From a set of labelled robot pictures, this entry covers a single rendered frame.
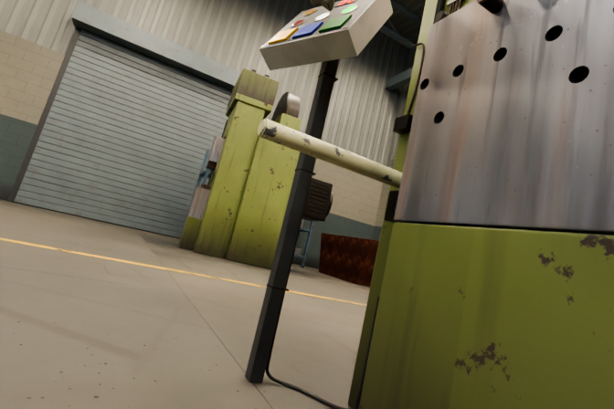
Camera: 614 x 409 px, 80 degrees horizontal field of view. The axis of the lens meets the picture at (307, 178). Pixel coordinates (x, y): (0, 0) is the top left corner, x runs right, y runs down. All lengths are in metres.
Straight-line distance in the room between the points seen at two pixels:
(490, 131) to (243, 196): 4.86
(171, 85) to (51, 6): 2.57
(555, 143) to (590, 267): 0.17
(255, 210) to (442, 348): 4.87
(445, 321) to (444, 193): 0.21
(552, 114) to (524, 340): 0.30
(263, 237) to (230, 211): 0.61
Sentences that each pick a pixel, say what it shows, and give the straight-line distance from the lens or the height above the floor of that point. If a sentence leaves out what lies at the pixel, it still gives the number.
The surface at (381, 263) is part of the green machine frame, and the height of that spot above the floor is 0.39.
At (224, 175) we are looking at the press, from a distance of 5.45.
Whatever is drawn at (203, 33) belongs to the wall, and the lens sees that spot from 9.50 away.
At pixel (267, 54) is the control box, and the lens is 1.25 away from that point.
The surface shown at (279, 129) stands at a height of 0.62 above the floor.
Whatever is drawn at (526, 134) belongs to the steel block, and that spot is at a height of 0.61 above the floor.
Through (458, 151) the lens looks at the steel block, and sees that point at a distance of 0.69.
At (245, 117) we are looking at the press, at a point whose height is 2.09.
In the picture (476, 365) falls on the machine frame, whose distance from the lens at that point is 0.60.
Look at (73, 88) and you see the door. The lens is 8.76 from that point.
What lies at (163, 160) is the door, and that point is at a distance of 8.50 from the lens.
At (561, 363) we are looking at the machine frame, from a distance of 0.55.
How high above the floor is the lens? 0.37
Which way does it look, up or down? 11 degrees up
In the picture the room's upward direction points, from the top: 13 degrees clockwise
